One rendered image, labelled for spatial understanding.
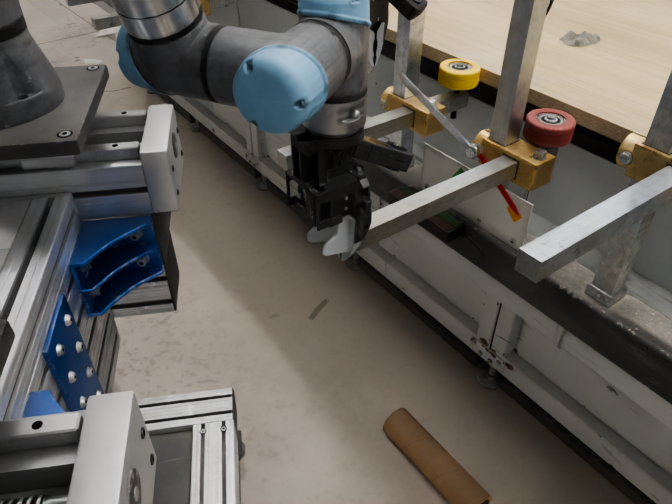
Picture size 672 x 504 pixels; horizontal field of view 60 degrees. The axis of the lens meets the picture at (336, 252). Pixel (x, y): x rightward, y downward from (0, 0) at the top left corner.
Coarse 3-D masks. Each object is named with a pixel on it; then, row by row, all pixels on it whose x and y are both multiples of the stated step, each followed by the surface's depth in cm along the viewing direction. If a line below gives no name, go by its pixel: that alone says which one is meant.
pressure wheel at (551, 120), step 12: (528, 120) 97; (540, 120) 97; (552, 120) 97; (564, 120) 97; (528, 132) 97; (540, 132) 95; (552, 132) 94; (564, 132) 94; (540, 144) 96; (552, 144) 96; (564, 144) 96
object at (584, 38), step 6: (570, 30) 126; (564, 36) 127; (570, 36) 126; (576, 36) 126; (582, 36) 126; (588, 36) 125; (594, 36) 126; (570, 42) 125; (576, 42) 124; (582, 42) 124; (588, 42) 125; (594, 42) 125
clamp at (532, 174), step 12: (480, 132) 101; (492, 144) 98; (516, 144) 98; (528, 144) 98; (492, 156) 99; (516, 156) 95; (528, 156) 94; (552, 156) 94; (528, 168) 94; (540, 168) 93; (552, 168) 96; (516, 180) 97; (528, 180) 95; (540, 180) 95
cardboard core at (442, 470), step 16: (400, 416) 149; (400, 432) 147; (416, 432) 146; (400, 448) 148; (416, 448) 143; (432, 448) 142; (416, 464) 144; (432, 464) 140; (448, 464) 139; (432, 480) 140; (448, 480) 137; (464, 480) 136; (448, 496) 136; (464, 496) 133; (480, 496) 133
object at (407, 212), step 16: (496, 160) 96; (512, 160) 96; (464, 176) 92; (480, 176) 92; (496, 176) 93; (512, 176) 96; (432, 192) 88; (448, 192) 88; (464, 192) 90; (480, 192) 93; (384, 208) 85; (400, 208) 85; (416, 208) 85; (432, 208) 87; (448, 208) 90; (384, 224) 82; (400, 224) 85; (368, 240) 82
